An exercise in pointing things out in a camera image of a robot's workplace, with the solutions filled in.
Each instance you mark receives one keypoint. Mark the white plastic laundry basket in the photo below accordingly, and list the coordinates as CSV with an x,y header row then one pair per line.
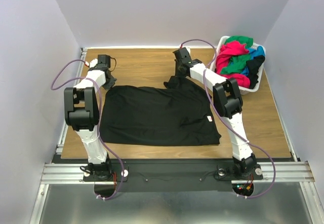
x,y
243,89

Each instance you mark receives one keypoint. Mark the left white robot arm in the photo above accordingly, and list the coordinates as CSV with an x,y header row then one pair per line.
x,y
81,110

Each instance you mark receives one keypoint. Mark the black t shirt in basket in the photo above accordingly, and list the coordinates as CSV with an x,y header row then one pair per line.
x,y
253,66

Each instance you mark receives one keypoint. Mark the green t shirt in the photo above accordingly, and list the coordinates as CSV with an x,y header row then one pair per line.
x,y
234,54

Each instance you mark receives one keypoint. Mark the black t shirt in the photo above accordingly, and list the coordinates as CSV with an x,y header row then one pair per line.
x,y
253,66
177,115

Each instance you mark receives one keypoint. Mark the blue t shirt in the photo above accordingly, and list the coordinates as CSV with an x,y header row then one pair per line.
x,y
253,53

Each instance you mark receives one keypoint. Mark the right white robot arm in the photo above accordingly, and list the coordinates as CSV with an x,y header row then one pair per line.
x,y
227,102

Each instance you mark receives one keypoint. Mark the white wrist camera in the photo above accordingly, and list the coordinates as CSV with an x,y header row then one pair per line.
x,y
186,47
92,63

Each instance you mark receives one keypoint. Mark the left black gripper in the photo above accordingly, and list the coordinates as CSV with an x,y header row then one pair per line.
x,y
110,85

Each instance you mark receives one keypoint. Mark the pink t shirt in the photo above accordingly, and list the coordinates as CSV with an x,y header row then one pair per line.
x,y
242,80

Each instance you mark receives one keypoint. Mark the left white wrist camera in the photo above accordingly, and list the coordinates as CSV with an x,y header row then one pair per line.
x,y
92,63

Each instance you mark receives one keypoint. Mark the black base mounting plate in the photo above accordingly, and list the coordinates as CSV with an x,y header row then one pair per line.
x,y
223,175

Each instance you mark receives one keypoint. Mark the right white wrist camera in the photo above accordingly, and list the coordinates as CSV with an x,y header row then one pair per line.
x,y
186,47

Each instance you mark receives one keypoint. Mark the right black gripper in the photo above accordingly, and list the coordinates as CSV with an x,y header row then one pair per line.
x,y
177,74

